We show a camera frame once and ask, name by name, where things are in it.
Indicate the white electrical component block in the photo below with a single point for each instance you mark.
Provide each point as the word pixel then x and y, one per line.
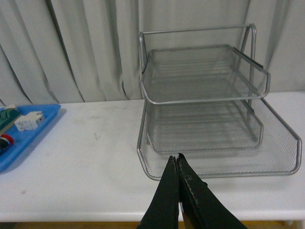
pixel 30 121

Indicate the green terminal block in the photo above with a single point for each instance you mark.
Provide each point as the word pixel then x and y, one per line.
pixel 8 115

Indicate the red emergency stop button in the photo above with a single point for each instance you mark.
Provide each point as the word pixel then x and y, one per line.
pixel 5 141

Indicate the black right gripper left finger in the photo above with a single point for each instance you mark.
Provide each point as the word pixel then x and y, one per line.
pixel 163 211

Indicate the grey curtain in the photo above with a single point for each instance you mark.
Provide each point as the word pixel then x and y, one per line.
pixel 67 51

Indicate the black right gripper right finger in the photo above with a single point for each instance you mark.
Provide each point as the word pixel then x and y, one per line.
pixel 200 207

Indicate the silver wire rack frame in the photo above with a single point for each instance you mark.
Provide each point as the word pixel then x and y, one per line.
pixel 200 98

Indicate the blue plastic tray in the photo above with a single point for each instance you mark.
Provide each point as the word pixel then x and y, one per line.
pixel 23 139

